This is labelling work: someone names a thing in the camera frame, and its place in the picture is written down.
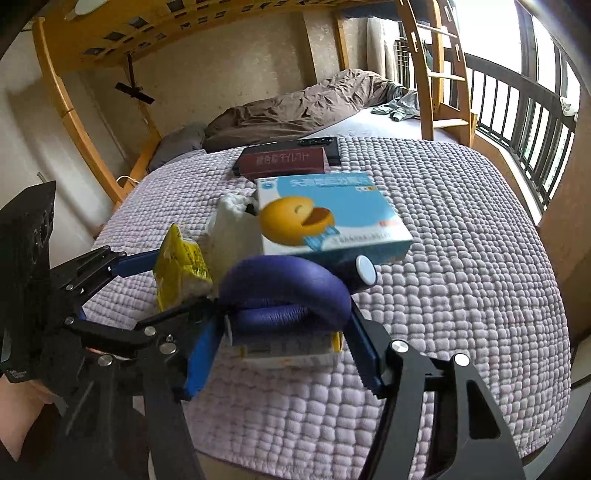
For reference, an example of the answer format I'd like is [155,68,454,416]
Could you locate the white medicine box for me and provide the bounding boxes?
[224,314,345,370]

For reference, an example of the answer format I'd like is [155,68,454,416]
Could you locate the black remote control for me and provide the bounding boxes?
[300,135,342,167]

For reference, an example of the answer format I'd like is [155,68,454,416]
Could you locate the yellow labelled clear packet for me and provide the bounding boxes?
[154,224,217,315]

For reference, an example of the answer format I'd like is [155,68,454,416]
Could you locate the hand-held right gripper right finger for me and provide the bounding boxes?
[344,295,527,480]

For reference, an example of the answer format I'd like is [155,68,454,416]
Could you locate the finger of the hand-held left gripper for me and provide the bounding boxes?
[50,246,163,309]
[64,299,219,354]

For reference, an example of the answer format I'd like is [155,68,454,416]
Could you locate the dark balcony railing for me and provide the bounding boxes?
[464,51,580,210]

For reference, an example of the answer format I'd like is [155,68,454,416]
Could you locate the grey green clothing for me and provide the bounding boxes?
[372,85,423,121]

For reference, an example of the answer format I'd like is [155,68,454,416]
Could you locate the blue box with yellow face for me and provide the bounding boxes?
[255,172,415,267]

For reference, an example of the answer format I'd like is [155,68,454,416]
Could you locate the black wall bracket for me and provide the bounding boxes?
[115,53,155,106]

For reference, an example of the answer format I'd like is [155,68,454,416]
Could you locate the person's left forearm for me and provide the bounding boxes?
[0,376,61,462]

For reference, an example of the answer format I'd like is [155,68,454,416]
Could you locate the white wire rack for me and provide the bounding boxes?
[392,37,419,90]

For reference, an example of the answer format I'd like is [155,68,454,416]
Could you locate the grey pillow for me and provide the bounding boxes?
[148,122,208,171]

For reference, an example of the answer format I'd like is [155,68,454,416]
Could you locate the white mattress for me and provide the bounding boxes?
[332,104,467,144]

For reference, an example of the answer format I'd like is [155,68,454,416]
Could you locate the white crumpled plastic bag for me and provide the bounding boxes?
[198,193,264,296]

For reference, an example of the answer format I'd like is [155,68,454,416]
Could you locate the dark red box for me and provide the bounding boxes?
[232,144,326,182]

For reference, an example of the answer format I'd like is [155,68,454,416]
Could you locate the brown duvet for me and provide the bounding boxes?
[203,68,402,153]

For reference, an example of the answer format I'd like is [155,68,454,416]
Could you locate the purple foam hand grip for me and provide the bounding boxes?
[217,255,379,335]

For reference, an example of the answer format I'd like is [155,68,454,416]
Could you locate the purple quilted blanket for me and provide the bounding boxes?
[85,136,573,476]

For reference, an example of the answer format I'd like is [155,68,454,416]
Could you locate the wooden bunk bed frame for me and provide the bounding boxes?
[32,0,407,217]

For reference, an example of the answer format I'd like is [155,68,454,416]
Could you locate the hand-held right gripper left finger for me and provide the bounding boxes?
[60,311,228,480]

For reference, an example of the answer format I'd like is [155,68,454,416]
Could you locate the wooden ladder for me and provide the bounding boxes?
[397,0,476,148]

